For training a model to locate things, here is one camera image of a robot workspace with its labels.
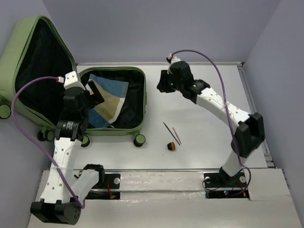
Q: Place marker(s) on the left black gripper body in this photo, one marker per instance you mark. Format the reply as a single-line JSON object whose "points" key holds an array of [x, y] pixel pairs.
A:
{"points": [[86, 107]]}

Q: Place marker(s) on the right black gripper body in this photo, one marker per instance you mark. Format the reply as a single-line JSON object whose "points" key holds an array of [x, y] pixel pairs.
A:
{"points": [[176, 85]]}

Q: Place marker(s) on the blue and tan cloth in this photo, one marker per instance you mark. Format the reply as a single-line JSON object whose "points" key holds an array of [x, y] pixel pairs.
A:
{"points": [[114, 93]]}

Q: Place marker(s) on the small black orange cap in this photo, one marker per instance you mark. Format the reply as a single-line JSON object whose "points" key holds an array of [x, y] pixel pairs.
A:
{"points": [[171, 146]]}

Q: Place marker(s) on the green hard-shell suitcase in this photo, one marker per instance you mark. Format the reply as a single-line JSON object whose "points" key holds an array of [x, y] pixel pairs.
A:
{"points": [[34, 55]]}

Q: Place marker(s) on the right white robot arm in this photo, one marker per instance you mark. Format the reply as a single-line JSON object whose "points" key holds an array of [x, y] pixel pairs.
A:
{"points": [[247, 129]]}

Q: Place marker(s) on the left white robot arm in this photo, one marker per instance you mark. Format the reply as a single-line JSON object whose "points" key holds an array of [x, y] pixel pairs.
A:
{"points": [[63, 197]]}

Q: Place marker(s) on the white front cover board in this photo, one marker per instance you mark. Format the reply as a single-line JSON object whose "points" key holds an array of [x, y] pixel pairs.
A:
{"points": [[154, 199]]}

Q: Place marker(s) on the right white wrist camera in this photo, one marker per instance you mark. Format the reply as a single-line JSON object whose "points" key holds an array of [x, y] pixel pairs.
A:
{"points": [[171, 59]]}

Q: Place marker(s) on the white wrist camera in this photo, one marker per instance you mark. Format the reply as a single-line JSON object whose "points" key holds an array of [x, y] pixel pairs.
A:
{"points": [[72, 80], [171, 59]]}

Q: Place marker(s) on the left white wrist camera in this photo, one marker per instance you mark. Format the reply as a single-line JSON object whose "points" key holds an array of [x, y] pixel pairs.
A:
{"points": [[72, 80]]}

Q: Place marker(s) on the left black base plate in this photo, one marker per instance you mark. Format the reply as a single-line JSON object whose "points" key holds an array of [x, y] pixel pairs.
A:
{"points": [[107, 190]]}

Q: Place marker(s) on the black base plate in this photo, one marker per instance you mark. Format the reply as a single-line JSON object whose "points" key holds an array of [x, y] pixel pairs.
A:
{"points": [[217, 189], [107, 190]]}

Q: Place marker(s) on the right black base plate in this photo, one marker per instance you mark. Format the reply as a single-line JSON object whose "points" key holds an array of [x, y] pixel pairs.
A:
{"points": [[217, 189]]}

